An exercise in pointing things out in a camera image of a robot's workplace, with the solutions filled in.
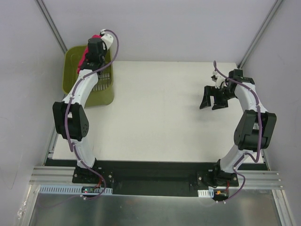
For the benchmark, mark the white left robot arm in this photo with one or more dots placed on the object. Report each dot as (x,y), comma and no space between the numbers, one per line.
(70,118)

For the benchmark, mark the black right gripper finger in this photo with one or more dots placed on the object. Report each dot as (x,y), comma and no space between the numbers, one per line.
(219,106)
(206,101)

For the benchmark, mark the olive green plastic basket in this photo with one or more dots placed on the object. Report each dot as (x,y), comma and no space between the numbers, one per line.
(102,93)

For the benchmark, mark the front aluminium rail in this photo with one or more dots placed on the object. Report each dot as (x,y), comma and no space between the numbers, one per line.
(255,179)

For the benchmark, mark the right back frame post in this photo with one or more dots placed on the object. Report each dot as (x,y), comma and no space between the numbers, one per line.
(261,31)

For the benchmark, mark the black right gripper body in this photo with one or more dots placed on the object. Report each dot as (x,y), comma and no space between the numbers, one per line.
(217,94)

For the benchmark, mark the white cable duct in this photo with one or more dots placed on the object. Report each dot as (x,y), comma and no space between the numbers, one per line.
(206,193)
(76,190)

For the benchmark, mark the right white cable duct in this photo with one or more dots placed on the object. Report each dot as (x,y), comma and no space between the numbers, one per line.
(206,193)

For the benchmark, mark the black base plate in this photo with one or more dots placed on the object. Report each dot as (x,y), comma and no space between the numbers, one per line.
(179,179)

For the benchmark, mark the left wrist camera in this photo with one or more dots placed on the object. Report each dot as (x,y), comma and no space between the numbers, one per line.
(107,38)

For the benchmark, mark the left back frame post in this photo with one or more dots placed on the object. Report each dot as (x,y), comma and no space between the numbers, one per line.
(50,22)

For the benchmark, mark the frame post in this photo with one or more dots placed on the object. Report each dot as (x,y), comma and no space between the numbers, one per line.
(261,31)
(50,22)

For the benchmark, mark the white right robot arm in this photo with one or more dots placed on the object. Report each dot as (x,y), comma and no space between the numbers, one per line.
(253,132)

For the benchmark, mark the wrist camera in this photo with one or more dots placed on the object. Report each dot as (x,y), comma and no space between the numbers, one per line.
(218,79)
(107,38)

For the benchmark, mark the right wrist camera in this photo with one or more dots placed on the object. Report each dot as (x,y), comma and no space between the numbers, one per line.
(218,79)

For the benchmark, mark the pink t shirt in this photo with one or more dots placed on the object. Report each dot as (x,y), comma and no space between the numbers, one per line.
(84,54)

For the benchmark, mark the left white cable duct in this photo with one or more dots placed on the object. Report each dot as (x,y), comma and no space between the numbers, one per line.
(76,190)

